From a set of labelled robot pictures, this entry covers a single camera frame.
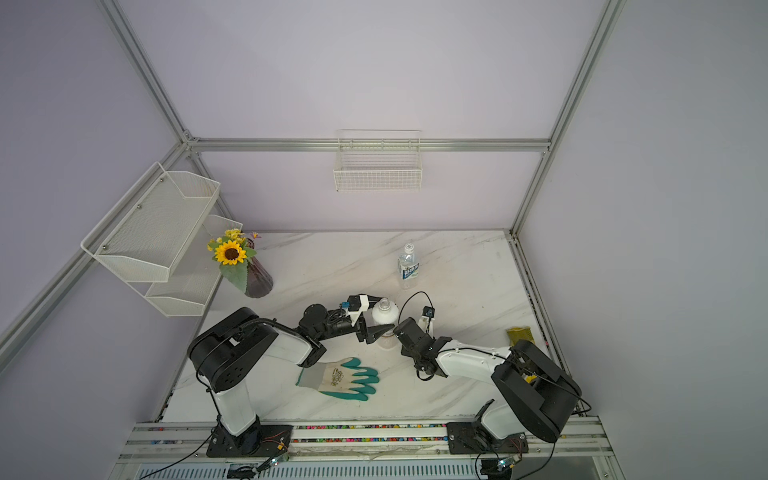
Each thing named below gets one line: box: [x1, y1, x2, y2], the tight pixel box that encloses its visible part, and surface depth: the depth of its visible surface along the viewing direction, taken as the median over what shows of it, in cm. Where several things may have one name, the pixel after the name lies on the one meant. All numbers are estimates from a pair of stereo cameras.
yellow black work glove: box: [506, 326, 536, 347], surface depth 92 cm
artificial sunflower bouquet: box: [207, 228, 262, 294], surface depth 82 cm
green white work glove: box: [295, 357, 380, 401], surface depth 84 cm
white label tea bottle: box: [371, 297, 401, 350], surface depth 78 cm
